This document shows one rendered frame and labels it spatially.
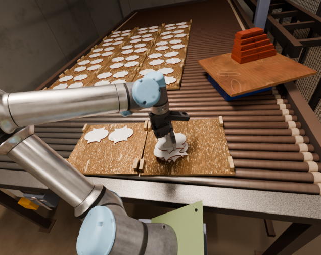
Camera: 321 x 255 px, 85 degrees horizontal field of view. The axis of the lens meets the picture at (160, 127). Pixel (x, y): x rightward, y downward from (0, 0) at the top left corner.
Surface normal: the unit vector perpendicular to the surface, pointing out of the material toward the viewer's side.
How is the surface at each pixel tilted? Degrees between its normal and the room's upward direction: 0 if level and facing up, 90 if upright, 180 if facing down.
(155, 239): 30
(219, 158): 0
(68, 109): 82
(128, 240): 45
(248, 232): 0
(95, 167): 0
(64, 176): 53
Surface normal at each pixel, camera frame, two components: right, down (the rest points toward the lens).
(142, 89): 0.37, 0.00
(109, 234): 0.50, -0.41
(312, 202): -0.16, -0.72
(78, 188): 0.55, -0.21
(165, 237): 0.32, -0.83
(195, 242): -0.81, -0.49
